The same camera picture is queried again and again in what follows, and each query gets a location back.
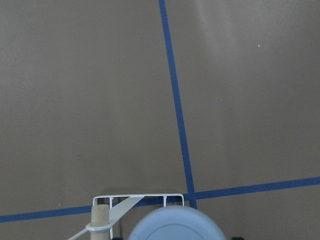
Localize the light blue plastic cup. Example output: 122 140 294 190
128 205 226 240

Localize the white wire cup holder rack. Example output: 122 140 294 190
70 193 185 240

